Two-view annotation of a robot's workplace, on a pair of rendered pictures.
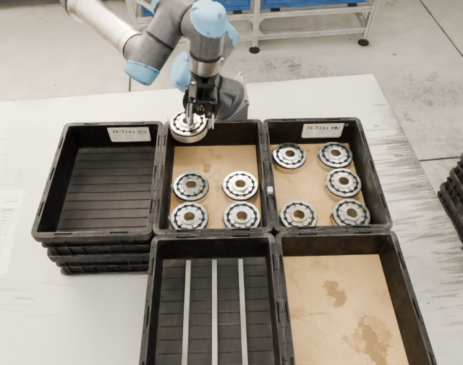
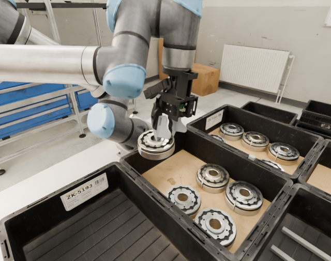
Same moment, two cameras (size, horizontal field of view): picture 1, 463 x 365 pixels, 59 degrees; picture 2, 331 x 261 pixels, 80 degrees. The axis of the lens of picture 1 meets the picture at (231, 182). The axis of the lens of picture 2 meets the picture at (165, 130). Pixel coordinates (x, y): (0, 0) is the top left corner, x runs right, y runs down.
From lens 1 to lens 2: 78 cm
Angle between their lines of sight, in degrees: 36
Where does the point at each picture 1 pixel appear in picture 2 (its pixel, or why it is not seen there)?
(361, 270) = (328, 177)
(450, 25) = not seen: hidden behind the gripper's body
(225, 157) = (174, 167)
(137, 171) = (115, 223)
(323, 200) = (257, 155)
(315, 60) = not seen: hidden behind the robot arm
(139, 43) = (117, 46)
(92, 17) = (19, 54)
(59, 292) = not seen: outside the picture
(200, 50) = (188, 34)
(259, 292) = (326, 243)
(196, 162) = (159, 182)
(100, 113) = (12, 206)
